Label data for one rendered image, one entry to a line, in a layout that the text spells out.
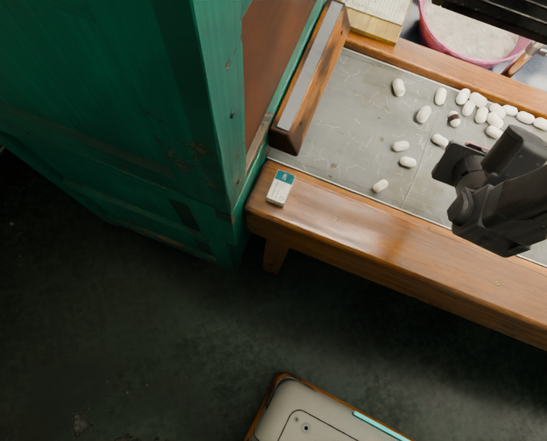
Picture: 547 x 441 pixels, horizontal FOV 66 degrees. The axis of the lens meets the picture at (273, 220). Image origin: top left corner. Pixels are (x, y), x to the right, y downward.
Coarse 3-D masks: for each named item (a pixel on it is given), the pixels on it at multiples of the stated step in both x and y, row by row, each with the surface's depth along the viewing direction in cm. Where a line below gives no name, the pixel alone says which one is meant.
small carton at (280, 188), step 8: (280, 176) 77; (288, 176) 77; (272, 184) 76; (280, 184) 76; (288, 184) 77; (272, 192) 76; (280, 192) 76; (288, 192) 76; (272, 200) 76; (280, 200) 76
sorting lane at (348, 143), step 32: (352, 64) 89; (384, 64) 89; (352, 96) 87; (384, 96) 87; (416, 96) 88; (448, 96) 88; (320, 128) 85; (352, 128) 85; (384, 128) 85; (416, 128) 86; (448, 128) 86; (480, 128) 86; (288, 160) 83; (320, 160) 83; (352, 160) 83; (384, 160) 84; (416, 160) 84; (384, 192) 82; (416, 192) 82; (448, 192) 82; (448, 224) 81; (544, 256) 80
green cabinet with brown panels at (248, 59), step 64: (0, 0) 36; (64, 0) 30; (128, 0) 27; (192, 0) 24; (256, 0) 41; (320, 0) 76; (0, 64) 50; (64, 64) 43; (128, 64) 34; (192, 64) 30; (256, 64) 51; (64, 128) 64; (128, 128) 54; (192, 128) 41; (256, 128) 68; (192, 192) 66
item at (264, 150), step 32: (0, 128) 76; (32, 160) 93; (64, 160) 88; (96, 160) 71; (256, 160) 72; (96, 192) 106; (128, 192) 94; (160, 192) 74; (128, 224) 139; (160, 224) 109; (192, 224) 100; (224, 224) 77; (224, 256) 118
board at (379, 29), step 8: (352, 8) 88; (408, 8) 89; (352, 16) 88; (360, 16) 88; (368, 16) 88; (352, 24) 87; (360, 24) 87; (368, 24) 87; (376, 24) 87; (384, 24) 87; (392, 24) 87; (360, 32) 88; (368, 32) 87; (376, 32) 87; (384, 32) 87; (392, 32) 87; (384, 40) 87; (392, 40) 86
